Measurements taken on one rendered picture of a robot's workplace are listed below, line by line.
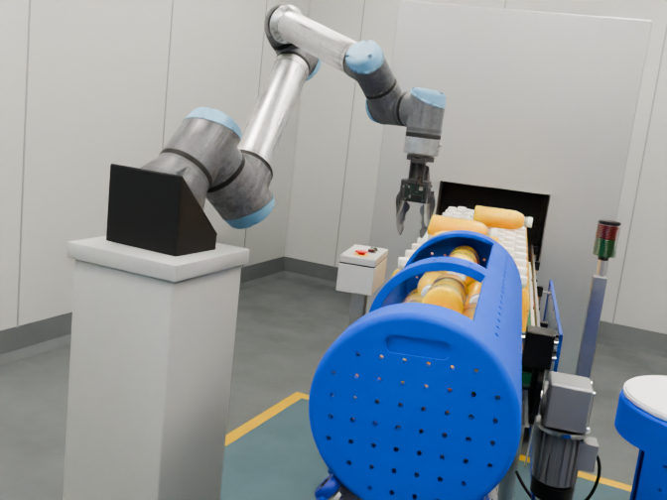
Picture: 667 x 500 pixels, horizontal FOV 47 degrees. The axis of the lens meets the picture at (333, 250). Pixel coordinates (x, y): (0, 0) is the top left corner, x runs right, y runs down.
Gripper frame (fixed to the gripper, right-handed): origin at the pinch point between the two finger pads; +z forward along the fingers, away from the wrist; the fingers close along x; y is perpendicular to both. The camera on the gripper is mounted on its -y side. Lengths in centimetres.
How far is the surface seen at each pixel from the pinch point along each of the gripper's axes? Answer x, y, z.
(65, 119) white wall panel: -218, -177, -8
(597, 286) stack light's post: 51, -25, 11
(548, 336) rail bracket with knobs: 37.8, 10.7, 19.3
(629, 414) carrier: 50, 60, 18
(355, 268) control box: -13.5, 1.1, 11.9
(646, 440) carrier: 53, 64, 21
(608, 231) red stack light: 51, -24, -5
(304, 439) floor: -51, -119, 118
